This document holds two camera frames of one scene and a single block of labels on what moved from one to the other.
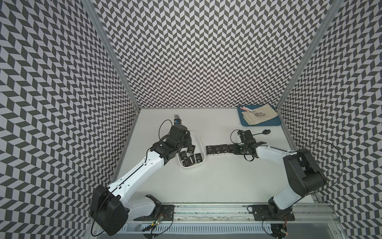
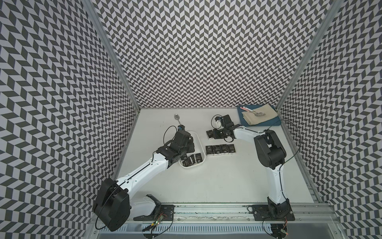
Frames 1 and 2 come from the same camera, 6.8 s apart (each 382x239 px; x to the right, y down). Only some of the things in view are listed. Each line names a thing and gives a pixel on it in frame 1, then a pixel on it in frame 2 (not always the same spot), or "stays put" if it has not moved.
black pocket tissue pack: x=216 y=150 stays put
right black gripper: x=235 y=149 -> x=215 y=135
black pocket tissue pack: x=223 y=149 stays put
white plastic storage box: x=196 y=140 stays put
